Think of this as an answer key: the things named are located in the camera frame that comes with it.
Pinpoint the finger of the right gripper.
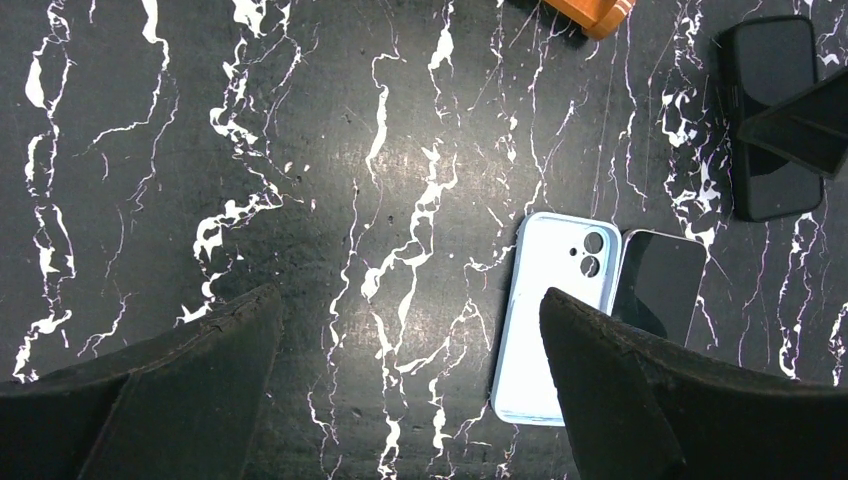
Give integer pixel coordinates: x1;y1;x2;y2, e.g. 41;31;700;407
738;68;847;179

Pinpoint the orange wooden shelf rack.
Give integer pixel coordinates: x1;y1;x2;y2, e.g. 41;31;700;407
545;0;637;40

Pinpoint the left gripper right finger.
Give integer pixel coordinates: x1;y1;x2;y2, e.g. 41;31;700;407
539;288;847;479

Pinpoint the phone with black screen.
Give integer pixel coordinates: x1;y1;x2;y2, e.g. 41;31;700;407
612;229;707;346

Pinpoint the light blue phone case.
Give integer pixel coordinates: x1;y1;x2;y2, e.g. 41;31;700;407
490;211;623;427

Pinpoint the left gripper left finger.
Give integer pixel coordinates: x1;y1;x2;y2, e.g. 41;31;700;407
1;285;283;479

